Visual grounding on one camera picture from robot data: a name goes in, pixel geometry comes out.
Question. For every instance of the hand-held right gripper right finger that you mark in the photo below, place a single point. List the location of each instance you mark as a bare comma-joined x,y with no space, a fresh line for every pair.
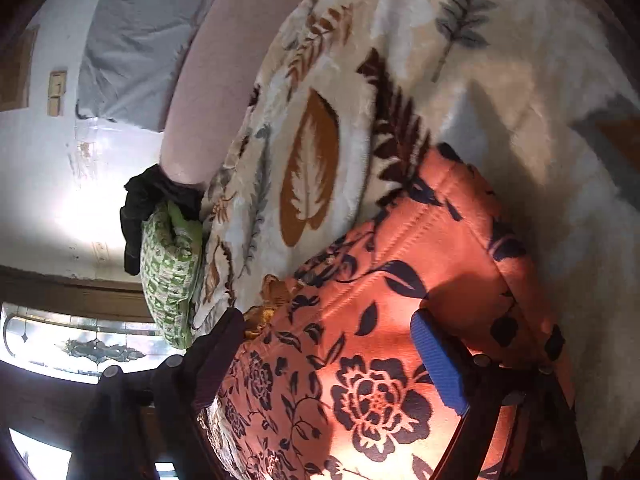
440,365

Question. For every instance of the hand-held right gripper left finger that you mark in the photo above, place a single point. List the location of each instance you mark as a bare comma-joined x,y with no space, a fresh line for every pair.
215,355

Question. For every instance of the orange floral shirt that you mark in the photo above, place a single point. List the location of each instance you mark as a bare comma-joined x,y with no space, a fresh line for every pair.
380,310

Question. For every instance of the green patterned pillow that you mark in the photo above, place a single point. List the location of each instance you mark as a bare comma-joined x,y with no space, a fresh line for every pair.
165,280

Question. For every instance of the stained glass window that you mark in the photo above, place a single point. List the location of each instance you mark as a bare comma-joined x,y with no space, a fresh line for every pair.
75,330

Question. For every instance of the black garment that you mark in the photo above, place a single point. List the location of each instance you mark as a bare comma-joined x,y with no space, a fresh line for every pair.
145,195

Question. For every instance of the pink quilted bolster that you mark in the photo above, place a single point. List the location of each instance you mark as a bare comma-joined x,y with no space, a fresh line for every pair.
215,85

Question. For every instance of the leaf print fleece blanket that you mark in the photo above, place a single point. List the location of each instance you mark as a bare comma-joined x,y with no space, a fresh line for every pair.
500,85

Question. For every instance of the grey pillow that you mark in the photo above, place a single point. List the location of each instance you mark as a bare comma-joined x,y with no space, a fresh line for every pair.
140,35

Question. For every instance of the wooden window frame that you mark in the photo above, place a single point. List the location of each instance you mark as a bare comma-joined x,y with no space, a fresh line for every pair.
75,287

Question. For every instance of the beige wall switch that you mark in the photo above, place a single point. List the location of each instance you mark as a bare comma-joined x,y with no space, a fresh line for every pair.
54,106
57,83

